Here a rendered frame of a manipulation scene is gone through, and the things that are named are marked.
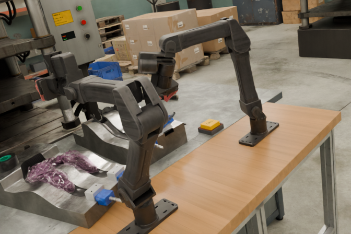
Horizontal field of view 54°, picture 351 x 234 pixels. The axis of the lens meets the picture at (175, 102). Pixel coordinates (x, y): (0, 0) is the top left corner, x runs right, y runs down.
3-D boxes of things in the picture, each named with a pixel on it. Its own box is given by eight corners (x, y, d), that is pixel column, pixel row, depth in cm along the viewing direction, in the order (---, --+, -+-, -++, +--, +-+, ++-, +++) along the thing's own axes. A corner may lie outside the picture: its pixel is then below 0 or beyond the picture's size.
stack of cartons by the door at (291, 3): (327, 19, 716) (325, -23, 688) (318, 23, 698) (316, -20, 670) (290, 21, 781) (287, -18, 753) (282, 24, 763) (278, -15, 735)
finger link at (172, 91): (150, 101, 133) (153, 81, 127) (164, 94, 137) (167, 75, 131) (162, 110, 130) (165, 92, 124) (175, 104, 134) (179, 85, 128)
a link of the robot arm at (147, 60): (140, 75, 114) (141, 39, 111) (137, 70, 122) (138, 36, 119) (174, 77, 117) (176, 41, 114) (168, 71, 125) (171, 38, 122)
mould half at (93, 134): (187, 141, 143) (181, 112, 138) (139, 172, 127) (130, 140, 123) (120, 121, 179) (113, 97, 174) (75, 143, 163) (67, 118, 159)
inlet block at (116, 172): (150, 183, 114) (146, 168, 112) (141, 191, 110) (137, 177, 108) (119, 178, 121) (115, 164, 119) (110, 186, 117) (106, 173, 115)
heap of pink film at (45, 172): (103, 166, 124) (97, 148, 122) (67, 197, 110) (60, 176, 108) (55, 160, 138) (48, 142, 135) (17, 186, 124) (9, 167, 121)
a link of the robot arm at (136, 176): (116, 191, 99) (127, 108, 78) (134, 179, 103) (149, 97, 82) (130, 206, 96) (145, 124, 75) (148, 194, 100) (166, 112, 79)
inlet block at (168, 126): (183, 116, 129) (175, 104, 130) (173, 121, 126) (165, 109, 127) (169, 130, 139) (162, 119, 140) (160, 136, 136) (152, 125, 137)
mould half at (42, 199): (138, 179, 123) (131, 152, 119) (89, 229, 102) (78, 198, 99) (45, 164, 149) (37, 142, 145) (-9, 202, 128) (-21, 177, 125)
